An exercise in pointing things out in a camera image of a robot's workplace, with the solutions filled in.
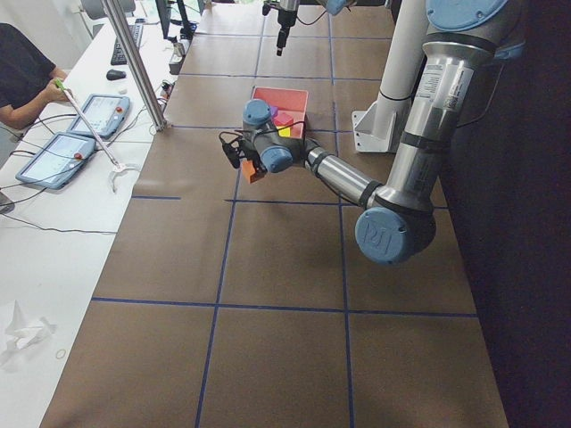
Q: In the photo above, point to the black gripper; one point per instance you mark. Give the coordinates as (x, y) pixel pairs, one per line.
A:
(284, 20)
(251, 157)

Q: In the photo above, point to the orange foam block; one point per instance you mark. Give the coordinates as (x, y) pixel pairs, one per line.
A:
(252, 171)

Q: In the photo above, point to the yellow foam block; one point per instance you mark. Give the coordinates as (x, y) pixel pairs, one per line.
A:
(284, 132)

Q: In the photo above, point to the red foam block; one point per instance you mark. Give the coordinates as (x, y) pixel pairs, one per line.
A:
(283, 119)

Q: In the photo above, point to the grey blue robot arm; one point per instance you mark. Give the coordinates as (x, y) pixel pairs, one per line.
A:
(332, 7)
(436, 49)

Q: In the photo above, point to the pink plastic bin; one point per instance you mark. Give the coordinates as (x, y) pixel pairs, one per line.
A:
(292, 101)

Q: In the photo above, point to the far blue teach pendant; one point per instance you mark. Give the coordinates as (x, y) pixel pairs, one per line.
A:
(106, 112)

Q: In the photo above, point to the blue teach pendant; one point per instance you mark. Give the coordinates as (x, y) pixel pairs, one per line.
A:
(106, 112)
(58, 161)

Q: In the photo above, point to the black computer mouse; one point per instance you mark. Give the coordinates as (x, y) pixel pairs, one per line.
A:
(113, 75)

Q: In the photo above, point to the near blue teach pendant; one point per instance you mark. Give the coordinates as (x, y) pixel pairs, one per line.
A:
(58, 161)

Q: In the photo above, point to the person in black shirt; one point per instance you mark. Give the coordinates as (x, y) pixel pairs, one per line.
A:
(28, 79)

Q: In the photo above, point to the crumpled white paper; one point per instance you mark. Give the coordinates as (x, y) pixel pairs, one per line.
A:
(20, 334)

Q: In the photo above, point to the aluminium frame post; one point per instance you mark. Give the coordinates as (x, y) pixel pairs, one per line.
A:
(119, 24)

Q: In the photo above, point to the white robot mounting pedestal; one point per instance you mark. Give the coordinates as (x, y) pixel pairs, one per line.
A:
(379, 128)

